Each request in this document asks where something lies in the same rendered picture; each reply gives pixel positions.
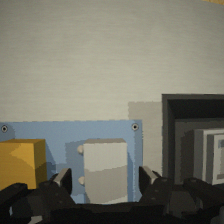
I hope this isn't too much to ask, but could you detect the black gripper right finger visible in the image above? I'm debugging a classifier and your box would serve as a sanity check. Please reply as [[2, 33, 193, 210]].
[[129, 166, 224, 224]]

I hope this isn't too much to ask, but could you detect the pale grey rectangular block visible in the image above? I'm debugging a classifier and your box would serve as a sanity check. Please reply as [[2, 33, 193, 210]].
[[83, 138, 128, 204]]

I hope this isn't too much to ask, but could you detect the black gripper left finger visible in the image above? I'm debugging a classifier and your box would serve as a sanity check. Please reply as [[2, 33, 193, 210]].
[[0, 168, 88, 224]]

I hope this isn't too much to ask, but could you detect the yellow rectangular block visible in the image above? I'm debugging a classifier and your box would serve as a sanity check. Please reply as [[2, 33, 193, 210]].
[[0, 139, 47, 191]]

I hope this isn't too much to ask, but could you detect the light grey rectangular block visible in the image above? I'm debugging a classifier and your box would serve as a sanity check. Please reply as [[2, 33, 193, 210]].
[[29, 216, 42, 224]]

